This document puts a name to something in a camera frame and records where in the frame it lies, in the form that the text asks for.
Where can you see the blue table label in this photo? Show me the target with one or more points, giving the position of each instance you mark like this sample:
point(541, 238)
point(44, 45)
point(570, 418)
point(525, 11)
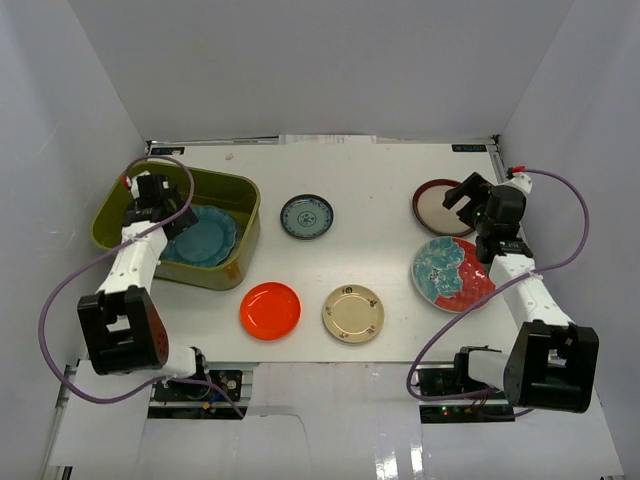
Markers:
point(468, 148)
point(167, 151)

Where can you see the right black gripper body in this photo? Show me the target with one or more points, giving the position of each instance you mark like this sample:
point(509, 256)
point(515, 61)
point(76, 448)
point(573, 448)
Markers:
point(481, 225)

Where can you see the orange plate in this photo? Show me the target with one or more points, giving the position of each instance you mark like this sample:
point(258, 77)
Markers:
point(270, 311)

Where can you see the cream floral plate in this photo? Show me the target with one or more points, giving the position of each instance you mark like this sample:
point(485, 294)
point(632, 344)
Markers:
point(353, 314)

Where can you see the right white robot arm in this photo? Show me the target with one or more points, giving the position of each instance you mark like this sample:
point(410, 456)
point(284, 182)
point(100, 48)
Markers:
point(552, 362)

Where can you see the red rimmed cream plate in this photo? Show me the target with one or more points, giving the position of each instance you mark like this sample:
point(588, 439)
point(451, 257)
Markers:
point(427, 205)

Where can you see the small blue patterned dish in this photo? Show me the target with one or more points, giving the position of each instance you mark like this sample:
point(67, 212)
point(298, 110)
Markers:
point(306, 216)

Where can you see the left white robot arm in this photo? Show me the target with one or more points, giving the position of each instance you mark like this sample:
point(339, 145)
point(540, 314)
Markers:
point(122, 328)

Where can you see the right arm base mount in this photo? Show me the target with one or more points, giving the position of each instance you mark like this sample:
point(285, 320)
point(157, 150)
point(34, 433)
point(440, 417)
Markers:
point(442, 380)

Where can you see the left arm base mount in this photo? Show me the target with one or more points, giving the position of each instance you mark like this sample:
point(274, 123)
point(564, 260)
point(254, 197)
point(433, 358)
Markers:
point(219, 399)

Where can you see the right blue table label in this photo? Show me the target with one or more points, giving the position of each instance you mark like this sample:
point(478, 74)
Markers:
point(468, 148)

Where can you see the olive green plastic bin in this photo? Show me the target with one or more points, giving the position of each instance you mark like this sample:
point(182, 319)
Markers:
point(235, 195)

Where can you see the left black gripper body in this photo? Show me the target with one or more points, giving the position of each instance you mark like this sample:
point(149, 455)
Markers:
point(176, 220)

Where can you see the teal scalloped plate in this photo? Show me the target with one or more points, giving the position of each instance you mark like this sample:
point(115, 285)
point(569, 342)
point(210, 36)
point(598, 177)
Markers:
point(206, 244)

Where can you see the left blue table label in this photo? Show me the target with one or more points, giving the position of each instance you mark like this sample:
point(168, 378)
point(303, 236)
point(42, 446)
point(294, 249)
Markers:
point(167, 151)

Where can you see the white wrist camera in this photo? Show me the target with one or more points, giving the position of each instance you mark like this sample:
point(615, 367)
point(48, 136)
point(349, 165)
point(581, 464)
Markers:
point(131, 183)
point(518, 178)

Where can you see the teal and red floral plate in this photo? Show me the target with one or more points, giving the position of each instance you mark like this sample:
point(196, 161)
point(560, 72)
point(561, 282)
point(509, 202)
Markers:
point(446, 272)

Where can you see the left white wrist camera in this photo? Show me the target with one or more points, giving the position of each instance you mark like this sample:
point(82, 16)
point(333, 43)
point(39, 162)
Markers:
point(131, 183)

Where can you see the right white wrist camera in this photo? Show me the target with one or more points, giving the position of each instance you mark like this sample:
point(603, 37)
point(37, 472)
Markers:
point(518, 178)

